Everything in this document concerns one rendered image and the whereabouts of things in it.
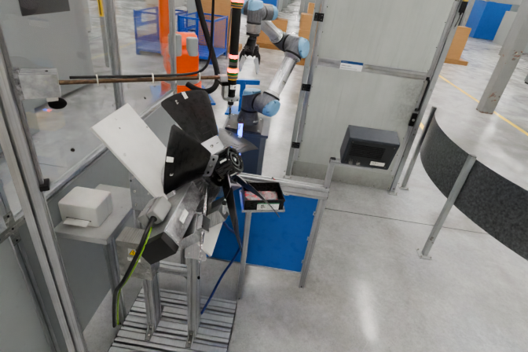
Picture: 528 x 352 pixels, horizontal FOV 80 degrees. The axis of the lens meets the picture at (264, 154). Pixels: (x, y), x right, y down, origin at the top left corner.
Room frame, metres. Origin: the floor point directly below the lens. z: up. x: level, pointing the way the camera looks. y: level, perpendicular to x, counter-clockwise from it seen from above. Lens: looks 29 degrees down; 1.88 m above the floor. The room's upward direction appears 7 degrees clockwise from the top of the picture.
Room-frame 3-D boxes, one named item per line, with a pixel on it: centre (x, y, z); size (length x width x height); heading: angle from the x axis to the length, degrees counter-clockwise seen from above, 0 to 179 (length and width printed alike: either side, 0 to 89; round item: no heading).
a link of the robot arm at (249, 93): (1.99, 0.13, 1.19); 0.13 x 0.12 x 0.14; 53
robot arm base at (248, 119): (2.00, 0.14, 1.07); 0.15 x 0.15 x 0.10
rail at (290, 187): (1.57, 0.04, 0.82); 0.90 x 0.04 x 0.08; 87
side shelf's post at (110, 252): (1.12, 0.72, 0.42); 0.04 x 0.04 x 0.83; 87
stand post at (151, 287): (1.09, 0.50, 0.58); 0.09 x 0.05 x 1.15; 177
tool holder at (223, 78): (1.21, 0.17, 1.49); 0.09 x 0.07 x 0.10; 122
